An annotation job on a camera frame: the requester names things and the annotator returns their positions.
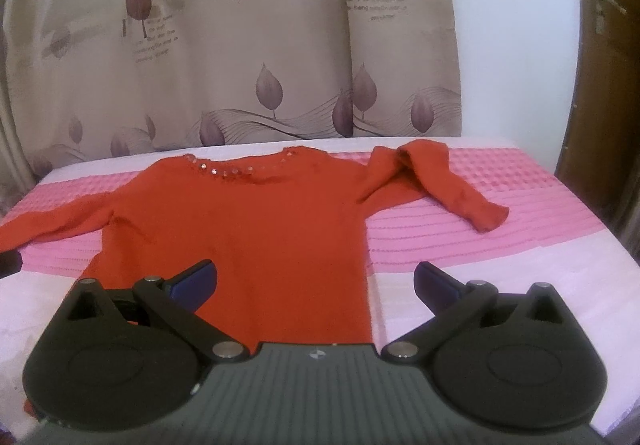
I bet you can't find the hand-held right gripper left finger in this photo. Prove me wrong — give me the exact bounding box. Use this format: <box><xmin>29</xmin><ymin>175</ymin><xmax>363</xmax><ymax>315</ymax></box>
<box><xmin>61</xmin><ymin>261</ymin><xmax>249</xmax><ymax>364</ymax></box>

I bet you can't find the beige leaf print curtain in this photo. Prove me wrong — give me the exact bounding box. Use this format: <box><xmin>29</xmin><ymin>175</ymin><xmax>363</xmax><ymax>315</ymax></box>
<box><xmin>0</xmin><ymin>0</ymin><xmax>467</xmax><ymax>176</ymax></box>

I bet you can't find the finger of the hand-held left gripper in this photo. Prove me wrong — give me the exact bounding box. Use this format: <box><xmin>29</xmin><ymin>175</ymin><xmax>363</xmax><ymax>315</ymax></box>
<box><xmin>0</xmin><ymin>250</ymin><xmax>24</xmax><ymax>282</ymax></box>

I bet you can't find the metal door handle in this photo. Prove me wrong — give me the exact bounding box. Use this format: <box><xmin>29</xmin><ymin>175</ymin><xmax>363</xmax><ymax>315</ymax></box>
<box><xmin>593</xmin><ymin>0</ymin><xmax>629</xmax><ymax>34</ymax></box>

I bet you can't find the red sweater with sequin collar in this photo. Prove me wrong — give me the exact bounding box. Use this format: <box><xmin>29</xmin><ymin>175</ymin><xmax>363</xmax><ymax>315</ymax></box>
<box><xmin>0</xmin><ymin>137</ymin><xmax>511</xmax><ymax>422</ymax></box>

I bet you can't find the brown wooden door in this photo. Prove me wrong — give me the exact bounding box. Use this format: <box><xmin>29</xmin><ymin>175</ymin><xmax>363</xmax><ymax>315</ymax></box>
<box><xmin>552</xmin><ymin>0</ymin><xmax>640</xmax><ymax>228</ymax></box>

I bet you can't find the pink and white blanket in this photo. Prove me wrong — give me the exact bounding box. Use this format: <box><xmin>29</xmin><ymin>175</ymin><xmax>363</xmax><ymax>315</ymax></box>
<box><xmin>0</xmin><ymin>132</ymin><xmax>640</xmax><ymax>445</ymax></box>

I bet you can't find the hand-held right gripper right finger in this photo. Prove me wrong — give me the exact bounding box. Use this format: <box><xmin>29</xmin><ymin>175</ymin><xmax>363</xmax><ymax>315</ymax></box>
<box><xmin>381</xmin><ymin>261</ymin><xmax>569</xmax><ymax>366</ymax></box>

